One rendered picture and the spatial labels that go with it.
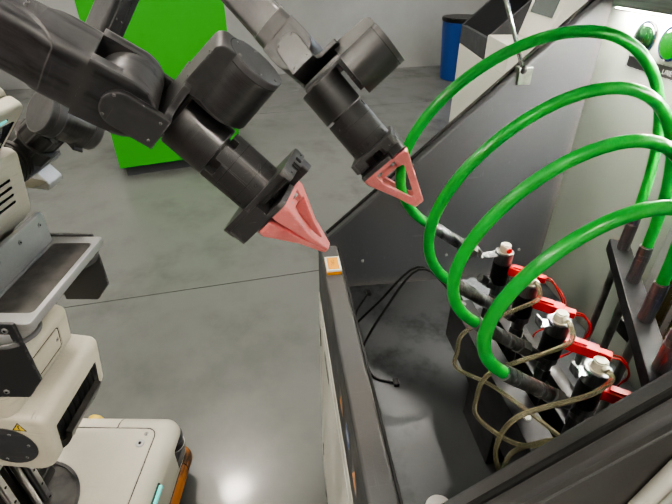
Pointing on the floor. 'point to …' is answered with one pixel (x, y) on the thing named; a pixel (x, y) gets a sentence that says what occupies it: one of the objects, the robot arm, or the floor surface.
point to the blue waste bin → (451, 26)
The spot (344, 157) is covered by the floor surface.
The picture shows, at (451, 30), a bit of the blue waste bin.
